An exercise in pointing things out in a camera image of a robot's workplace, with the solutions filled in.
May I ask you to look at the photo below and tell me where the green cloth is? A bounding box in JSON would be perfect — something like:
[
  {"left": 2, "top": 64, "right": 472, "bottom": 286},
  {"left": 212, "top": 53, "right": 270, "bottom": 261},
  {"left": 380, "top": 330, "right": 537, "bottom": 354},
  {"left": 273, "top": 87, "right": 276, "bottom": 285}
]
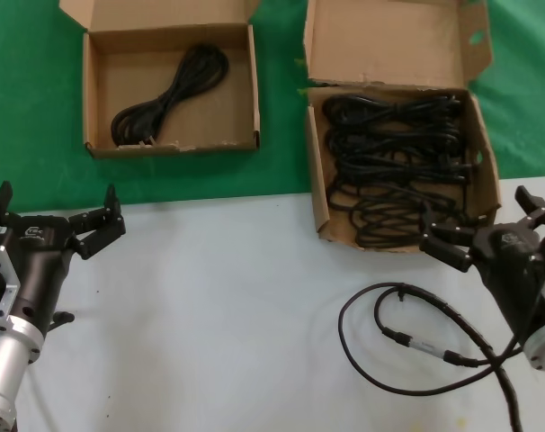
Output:
[{"left": 0, "top": 0, "right": 545, "bottom": 212}]

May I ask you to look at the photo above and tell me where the looped black power cable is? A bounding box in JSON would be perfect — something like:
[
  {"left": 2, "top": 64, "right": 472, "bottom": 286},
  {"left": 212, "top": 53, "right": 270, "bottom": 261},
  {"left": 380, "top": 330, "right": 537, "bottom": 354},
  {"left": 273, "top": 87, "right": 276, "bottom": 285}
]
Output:
[{"left": 110, "top": 41, "right": 231, "bottom": 149}]

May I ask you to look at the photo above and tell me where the torn brown cardboard box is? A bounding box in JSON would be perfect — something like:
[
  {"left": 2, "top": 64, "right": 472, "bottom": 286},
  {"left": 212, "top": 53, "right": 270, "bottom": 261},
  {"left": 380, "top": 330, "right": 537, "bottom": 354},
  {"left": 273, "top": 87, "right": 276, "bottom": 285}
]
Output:
[{"left": 302, "top": 0, "right": 503, "bottom": 256}]

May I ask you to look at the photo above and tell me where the black robot cable with connector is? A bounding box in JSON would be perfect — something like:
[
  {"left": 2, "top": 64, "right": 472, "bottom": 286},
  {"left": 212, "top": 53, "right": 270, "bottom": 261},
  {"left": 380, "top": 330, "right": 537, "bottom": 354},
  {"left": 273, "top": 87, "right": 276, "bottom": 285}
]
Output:
[{"left": 337, "top": 282, "right": 542, "bottom": 432}]

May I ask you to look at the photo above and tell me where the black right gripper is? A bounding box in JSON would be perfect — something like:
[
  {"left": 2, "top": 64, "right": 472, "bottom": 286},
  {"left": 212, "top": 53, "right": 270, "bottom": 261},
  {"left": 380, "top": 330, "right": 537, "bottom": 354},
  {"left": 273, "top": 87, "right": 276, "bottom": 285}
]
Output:
[{"left": 418, "top": 184, "right": 545, "bottom": 339}]

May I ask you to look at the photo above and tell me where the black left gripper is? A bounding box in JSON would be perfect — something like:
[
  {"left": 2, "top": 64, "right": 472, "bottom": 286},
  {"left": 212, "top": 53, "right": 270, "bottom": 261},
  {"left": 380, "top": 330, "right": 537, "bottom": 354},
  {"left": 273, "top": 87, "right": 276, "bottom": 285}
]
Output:
[{"left": 0, "top": 180, "right": 128, "bottom": 335}]

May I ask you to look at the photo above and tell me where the small black knob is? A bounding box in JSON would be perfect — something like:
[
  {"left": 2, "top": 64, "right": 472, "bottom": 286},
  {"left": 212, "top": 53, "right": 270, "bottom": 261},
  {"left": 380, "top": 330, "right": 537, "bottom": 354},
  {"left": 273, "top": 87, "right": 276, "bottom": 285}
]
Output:
[{"left": 46, "top": 310, "right": 76, "bottom": 333}]

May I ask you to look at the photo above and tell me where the shallow brown cardboard box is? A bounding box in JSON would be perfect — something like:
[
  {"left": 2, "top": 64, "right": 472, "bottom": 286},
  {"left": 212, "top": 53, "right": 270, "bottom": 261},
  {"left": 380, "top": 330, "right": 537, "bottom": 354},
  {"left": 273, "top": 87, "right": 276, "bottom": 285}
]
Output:
[{"left": 58, "top": 0, "right": 263, "bottom": 159}]

